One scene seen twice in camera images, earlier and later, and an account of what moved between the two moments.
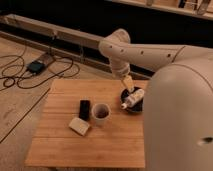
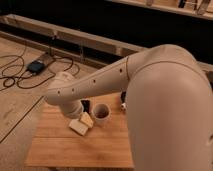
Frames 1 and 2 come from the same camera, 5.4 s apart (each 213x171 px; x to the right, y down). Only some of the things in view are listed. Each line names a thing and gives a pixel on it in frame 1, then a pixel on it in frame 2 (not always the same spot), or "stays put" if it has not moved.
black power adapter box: x=35 y=67 stays put
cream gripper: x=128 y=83 to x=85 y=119
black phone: x=84 y=109 stays put
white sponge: x=79 y=126 stays put
